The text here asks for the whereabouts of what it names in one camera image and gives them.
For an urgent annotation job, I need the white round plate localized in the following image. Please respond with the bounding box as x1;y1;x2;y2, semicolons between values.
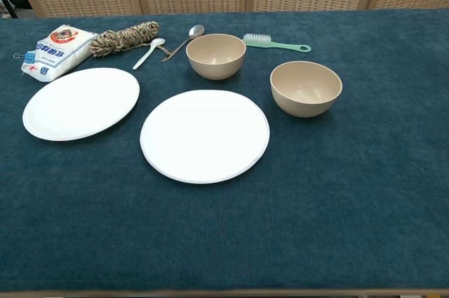
139;89;271;185
22;67;141;142

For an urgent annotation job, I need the off-white bowl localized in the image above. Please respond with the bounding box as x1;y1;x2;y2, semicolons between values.
269;60;343;118
185;33;248;81

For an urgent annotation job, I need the green scrubbing brush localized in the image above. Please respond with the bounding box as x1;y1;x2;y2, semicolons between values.
240;33;312;54

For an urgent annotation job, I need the teal tablecloth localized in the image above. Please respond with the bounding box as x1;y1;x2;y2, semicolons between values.
0;8;449;294

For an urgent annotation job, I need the metal spoon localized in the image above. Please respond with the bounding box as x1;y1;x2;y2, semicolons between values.
161;24;206;63

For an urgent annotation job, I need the white plastic spoon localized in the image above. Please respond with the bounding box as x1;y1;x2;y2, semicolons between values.
132;37;166;70

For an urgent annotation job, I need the white printed food bag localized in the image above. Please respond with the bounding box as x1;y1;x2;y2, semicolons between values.
20;24;99;83

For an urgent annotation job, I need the blue binder clip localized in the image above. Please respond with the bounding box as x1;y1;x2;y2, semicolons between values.
13;50;38;66

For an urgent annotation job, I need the black tripod stand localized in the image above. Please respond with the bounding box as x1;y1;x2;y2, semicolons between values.
0;0;18;19

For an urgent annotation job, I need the braided rope bundle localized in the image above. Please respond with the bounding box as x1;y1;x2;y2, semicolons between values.
89;20;161;57

